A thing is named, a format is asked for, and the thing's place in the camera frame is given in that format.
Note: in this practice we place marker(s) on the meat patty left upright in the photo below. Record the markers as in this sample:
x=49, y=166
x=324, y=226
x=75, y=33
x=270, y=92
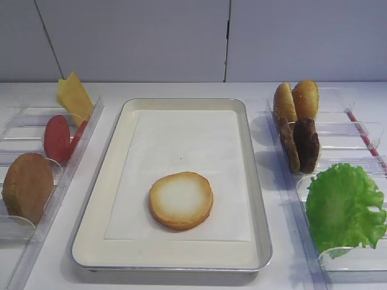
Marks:
x=286, y=136

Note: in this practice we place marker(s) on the golden bun right upright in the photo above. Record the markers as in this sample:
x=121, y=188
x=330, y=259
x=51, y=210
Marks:
x=306, y=99

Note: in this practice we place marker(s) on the yellow cheese slice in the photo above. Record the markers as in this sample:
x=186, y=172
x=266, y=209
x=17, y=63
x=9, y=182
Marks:
x=87, y=105
x=68, y=97

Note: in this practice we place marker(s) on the red tomato slice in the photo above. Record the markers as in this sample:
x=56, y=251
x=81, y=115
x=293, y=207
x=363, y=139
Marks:
x=57, y=139
x=76, y=139

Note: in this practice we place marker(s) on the green lettuce leaf front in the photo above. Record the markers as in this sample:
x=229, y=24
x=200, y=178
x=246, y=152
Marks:
x=345, y=208

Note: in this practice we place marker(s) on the clear acrylic left rack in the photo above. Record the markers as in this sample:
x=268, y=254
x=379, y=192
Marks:
x=41, y=148

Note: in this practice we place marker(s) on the clear acrylic rack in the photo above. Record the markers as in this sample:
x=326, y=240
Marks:
x=41, y=148
x=340, y=142

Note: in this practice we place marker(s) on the dark meat patty right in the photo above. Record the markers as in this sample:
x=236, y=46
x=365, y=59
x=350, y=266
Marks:
x=307, y=144

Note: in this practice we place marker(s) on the white parchment paper sheet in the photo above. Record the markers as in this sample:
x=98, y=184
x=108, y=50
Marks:
x=168, y=142

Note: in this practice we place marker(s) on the toasted bun bottom slice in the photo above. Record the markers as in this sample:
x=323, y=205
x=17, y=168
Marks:
x=181, y=201

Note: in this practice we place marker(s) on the yellow cheese slice rear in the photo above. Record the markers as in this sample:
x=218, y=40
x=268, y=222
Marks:
x=68, y=97

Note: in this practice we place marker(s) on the yellow cheese slice front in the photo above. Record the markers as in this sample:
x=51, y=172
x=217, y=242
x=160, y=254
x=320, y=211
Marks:
x=87, y=105

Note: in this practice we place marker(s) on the metal baking tray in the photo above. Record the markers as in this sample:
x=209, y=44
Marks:
x=91, y=249

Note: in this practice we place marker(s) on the clear acrylic right rack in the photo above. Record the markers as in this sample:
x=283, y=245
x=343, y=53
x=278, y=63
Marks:
x=340, y=142

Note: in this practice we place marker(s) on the golden bun left upright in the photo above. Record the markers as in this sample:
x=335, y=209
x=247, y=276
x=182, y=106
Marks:
x=283, y=104

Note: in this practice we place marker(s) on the red tomato slice front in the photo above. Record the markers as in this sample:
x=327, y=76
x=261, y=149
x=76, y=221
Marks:
x=57, y=139

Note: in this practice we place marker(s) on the red tomato slice rear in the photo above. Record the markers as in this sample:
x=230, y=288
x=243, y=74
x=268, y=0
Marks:
x=76, y=139

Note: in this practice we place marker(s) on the golden bun upright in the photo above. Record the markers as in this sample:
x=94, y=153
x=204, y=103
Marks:
x=283, y=104
x=306, y=99

